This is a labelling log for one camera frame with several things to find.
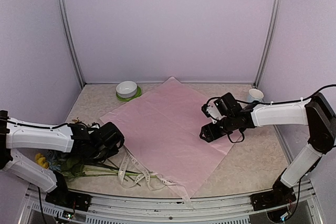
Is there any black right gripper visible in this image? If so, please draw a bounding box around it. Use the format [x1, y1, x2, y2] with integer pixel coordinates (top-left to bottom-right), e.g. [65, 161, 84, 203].
[199, 114, 236, 143]

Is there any pink wrapping paper sheet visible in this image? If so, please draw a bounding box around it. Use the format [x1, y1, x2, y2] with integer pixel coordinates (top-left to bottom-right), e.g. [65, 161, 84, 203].
[101, 78, 243, 198]

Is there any cream printed ribbon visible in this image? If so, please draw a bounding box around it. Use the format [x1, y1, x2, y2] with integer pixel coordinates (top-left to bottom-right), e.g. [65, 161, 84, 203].
[118, 147, 194, 209]

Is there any blue hydrangea fake flower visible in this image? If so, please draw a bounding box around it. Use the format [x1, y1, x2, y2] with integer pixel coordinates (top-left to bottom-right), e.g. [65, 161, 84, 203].
[46, 150, 68, 172]

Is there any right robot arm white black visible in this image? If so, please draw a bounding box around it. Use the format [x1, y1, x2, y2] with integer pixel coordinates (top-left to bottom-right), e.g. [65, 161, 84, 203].
[199, 92, 335, 205]

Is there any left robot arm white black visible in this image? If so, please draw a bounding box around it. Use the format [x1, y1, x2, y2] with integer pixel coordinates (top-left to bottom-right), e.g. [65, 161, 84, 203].
[1, 110, 124, 206]

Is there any white blue paper cup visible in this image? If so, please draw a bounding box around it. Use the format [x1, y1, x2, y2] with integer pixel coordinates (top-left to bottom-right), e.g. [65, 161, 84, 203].
[247, 88, 264, 103]

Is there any green plate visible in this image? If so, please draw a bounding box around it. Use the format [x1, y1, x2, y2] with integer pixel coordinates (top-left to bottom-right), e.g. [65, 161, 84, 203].
[116, 87, 142, 102]

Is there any white ceramic bowl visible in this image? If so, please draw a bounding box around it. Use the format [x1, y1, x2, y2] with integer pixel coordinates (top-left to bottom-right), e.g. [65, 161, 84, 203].
[115, 81, 138, 99]

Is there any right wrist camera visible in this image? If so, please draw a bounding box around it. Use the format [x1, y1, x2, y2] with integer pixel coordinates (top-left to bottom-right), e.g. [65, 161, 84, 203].
[201, 97, 228, 124]

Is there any front aluminium rail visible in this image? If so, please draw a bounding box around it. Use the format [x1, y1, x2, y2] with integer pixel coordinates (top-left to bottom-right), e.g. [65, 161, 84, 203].
[15, 181, 325, 223]

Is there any right aluminium frame post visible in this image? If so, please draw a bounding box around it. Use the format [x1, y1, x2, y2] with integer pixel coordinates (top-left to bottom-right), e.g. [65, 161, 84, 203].
[254, 0, 281, 88]

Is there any aluminium frame post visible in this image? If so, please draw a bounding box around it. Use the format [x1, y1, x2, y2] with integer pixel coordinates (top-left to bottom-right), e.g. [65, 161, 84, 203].
[57, 0, 86, 89]
[254, 0, 281, 88]

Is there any left aluminium frame post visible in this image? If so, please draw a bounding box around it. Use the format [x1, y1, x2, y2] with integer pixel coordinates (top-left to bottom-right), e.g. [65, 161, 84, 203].
[57, 0, 86, 89]

